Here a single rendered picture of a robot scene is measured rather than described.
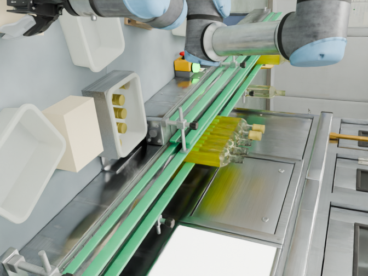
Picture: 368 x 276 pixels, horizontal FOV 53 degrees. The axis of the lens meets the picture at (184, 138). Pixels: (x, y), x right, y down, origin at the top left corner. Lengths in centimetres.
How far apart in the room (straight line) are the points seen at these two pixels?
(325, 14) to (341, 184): 78
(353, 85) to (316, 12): 661
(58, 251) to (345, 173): 108
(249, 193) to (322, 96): 630
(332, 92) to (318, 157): 600
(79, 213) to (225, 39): 62
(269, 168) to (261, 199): 19
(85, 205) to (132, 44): 57
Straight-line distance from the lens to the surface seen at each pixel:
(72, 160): 98
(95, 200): 109
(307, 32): 88
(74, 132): 97
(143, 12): 60
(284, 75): 750
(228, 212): 126
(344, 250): 125
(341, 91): 751
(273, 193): 135
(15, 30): 78
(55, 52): 101
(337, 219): 134
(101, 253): 96
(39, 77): 97
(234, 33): 106
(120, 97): 114
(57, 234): 102
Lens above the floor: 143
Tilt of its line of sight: 22 degrees down
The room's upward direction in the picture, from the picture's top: 97 degrees clockwise
